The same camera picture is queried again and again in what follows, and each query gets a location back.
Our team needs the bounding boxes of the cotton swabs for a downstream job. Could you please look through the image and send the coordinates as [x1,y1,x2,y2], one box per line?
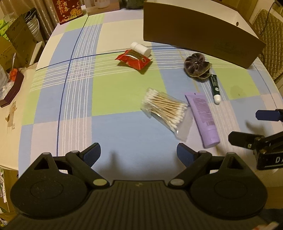
[141,88,193,141]

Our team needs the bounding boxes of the purple cosmetic tube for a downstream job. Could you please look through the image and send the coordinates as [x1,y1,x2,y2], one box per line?
[185,93,220,149]

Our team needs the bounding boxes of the dark green small tube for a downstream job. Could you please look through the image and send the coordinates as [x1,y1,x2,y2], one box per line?
[209,74,221,104]

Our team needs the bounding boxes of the dark velvet scrunchie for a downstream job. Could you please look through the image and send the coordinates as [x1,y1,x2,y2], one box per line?
[184,53,212,81]

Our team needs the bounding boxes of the red snack packet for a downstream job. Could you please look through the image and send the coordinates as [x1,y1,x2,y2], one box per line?
[115,49,151,70]

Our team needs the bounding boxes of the white pill bottle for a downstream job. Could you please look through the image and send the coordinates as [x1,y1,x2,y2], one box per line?
[131,42,151,57]

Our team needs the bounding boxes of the dark red tray with clutter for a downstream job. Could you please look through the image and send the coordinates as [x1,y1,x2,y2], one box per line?
[0,66,24,108]

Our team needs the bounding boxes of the checkered tablecloth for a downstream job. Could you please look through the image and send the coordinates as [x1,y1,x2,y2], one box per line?
[19,10,282,180]

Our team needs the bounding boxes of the quilted beige chair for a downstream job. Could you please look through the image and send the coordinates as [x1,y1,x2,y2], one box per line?
[252,9,282,82]

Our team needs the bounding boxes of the brown cardboard box white inside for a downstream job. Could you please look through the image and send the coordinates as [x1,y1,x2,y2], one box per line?
[143,1,266,68]

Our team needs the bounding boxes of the brown cardboard box with bowls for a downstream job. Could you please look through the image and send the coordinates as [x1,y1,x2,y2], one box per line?
[4,8,45,67]

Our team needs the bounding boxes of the red greeting card box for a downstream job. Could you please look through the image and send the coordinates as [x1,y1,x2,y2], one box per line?
[52,0,83,25]

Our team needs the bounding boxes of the white humidifier box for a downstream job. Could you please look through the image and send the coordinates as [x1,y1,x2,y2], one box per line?
[84,0,120,16]

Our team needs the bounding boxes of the dark green glass jar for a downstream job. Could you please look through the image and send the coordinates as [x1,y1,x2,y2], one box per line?
[125,0,145,10]

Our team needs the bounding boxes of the black power cable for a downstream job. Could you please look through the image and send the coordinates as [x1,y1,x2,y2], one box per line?
[258,1,279,36]

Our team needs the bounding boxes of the wall power socket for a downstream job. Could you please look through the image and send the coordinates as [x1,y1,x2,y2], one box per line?
[272,0,282,14]

